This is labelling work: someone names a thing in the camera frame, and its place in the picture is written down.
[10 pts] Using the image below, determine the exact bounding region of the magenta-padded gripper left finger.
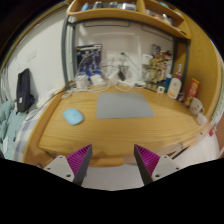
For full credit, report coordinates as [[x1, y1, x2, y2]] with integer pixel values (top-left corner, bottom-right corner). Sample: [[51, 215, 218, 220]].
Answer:
[[43, 143, 93, 187]]

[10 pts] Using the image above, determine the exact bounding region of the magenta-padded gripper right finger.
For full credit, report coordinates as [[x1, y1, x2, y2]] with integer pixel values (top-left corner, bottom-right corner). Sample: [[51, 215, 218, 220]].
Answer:
[[133, 143, 183, 186]]

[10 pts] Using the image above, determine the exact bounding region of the light blue computer mouse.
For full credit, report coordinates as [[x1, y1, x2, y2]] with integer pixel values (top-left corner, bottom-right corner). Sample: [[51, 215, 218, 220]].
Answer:
[[62, 107, 85, 127]]

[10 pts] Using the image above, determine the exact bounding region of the grey mouse pad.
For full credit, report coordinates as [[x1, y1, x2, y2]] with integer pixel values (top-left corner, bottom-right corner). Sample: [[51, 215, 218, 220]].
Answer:
[[95, 92, 156, 120]]

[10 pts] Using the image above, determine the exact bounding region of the plaid bedding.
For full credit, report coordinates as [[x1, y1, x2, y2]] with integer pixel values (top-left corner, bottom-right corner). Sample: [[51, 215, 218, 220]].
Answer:
[[0, 99, 41, 163]]

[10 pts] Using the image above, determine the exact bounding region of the white mug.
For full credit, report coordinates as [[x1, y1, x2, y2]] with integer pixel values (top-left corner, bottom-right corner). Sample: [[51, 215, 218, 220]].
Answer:
[[189, 97, 205, 116]]

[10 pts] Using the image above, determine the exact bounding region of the white red-capped lotion bottle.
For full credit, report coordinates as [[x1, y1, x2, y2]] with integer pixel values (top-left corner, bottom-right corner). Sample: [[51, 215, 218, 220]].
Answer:
[[167, 71, 183, 100]]

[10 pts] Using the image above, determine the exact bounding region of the blue bottle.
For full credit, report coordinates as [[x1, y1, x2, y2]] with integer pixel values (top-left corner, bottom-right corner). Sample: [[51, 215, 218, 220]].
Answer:
[[163, 73, 173, 94]]

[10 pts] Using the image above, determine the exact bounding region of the black backpack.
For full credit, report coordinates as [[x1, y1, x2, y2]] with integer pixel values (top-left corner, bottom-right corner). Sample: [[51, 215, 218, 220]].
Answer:
[[15, 68, 36, 113]]

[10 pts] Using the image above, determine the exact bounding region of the white power strip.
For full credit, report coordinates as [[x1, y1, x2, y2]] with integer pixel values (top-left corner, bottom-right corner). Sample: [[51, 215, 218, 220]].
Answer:
[[131, 79, 148, 88]]

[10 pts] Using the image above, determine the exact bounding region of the clear domed plastic container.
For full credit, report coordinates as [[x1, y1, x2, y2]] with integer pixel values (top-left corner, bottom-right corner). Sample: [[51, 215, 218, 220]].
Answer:
[[73, 71, 89, 89]]

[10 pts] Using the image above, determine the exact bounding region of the white charger block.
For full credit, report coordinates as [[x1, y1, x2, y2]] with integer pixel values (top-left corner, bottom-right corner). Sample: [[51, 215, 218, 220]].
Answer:
[[89, 73, 104, 87]]

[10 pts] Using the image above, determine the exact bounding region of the tan toy figure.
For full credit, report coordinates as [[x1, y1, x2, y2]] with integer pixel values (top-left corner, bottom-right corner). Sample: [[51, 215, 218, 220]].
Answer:
[[145, 49, 174, 92]]

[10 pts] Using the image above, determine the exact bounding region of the dark spray bottle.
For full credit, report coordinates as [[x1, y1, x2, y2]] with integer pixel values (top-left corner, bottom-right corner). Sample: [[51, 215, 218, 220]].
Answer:
[[174, 63, 184, 81]]

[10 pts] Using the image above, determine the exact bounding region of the black power adapter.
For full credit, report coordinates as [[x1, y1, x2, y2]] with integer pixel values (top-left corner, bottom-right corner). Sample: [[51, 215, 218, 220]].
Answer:
[[118, 69, 127, 82]]

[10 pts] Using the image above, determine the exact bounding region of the robot model kit box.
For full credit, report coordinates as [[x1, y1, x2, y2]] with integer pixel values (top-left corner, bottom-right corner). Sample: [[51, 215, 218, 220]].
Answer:
[[75, 43, 103, 77]]

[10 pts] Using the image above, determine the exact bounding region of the wooden shelf unit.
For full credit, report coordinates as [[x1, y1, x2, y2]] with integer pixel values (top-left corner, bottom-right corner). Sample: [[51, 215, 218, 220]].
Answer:
[[65, 0, 193, 40]]

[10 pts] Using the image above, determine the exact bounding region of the white cable tangle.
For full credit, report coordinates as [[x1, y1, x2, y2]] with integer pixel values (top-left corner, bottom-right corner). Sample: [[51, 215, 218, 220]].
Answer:
[[71, 59, 148, 94]]

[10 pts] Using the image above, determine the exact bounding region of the white wall box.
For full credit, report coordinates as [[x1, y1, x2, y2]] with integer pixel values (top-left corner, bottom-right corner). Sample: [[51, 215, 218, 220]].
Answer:
[[141, 53, 154, 65]]

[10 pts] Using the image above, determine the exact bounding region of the grey metal desk frame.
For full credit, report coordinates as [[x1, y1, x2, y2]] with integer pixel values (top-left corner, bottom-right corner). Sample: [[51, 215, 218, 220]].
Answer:
[[60, 14, 192, 90]]

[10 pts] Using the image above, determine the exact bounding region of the white wall socket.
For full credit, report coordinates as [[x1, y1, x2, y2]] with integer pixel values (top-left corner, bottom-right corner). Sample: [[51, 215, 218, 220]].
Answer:
[[116, 50, 128, 64], [106, 50, 118, 63]]

